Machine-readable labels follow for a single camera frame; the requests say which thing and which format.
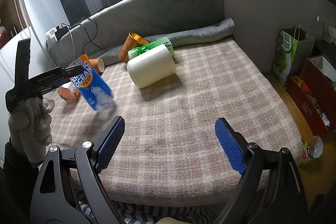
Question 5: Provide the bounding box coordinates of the left hand white glove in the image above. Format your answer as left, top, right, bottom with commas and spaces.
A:
8, 97, 55, 164

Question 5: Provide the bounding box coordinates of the orange gold-lined paper cup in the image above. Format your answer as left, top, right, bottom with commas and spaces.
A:
118, 32, 148, 63

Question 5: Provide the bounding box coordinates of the green paper shopping bag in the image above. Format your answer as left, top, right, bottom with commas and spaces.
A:
273, 25, 315, 86

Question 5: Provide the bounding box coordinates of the white power strip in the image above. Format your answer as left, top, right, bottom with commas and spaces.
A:
45, 27, 58, 42

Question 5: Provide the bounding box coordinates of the grey rolled blanket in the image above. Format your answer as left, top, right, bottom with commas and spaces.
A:
99, 17, 236, 66

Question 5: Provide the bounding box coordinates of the green cup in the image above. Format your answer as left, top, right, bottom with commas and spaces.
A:
127, 36, 176, 60

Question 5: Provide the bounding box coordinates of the grey sofa backrest cushion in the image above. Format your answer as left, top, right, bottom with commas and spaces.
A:
47, 0, 224, 68

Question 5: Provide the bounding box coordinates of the black cable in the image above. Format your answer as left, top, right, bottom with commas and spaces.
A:
60, 17, 103, 51

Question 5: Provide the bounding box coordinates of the beige plaid mattress blanket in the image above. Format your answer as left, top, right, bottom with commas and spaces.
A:
51, 38, 302, 207

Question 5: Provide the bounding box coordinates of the white cable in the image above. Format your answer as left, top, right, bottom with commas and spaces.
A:
67, 27, 76, 62

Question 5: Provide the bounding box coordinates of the red cardboard box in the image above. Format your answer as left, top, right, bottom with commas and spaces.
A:
286, 55, 335, 136

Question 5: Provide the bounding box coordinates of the orange paper cup left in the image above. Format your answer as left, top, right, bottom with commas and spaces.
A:
90, 58, 105, 74

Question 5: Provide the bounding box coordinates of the black power adapter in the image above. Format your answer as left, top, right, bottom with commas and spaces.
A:
55, 26, 69, 40

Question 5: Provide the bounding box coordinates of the white cylindrical cup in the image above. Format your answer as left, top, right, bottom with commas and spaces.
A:
126, 44, 176, 88

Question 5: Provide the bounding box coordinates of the blue orange Arctic Ocean cup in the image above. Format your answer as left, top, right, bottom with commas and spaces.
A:
68, 54, 114, 111

